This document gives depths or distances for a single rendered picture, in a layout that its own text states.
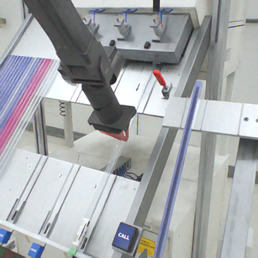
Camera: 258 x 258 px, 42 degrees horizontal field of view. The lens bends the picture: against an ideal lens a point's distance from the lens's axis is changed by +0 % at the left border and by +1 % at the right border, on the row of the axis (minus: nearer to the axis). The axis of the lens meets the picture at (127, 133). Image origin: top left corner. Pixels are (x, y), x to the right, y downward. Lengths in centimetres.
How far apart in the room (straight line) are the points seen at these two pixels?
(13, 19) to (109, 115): 295
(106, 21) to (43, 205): 56
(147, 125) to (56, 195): 206
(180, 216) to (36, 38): 78
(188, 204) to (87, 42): 72
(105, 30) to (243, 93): 165
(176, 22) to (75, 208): 55
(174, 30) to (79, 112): 238
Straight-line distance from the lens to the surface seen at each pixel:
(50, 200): 88
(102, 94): 69
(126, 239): 71
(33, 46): 126
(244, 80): 252
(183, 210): 112
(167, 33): 94
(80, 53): 59
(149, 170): 78
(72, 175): 87
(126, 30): 99
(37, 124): 148
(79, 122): 327
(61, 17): 54
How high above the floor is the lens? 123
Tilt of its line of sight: 20 degrees down
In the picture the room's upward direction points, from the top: straight up
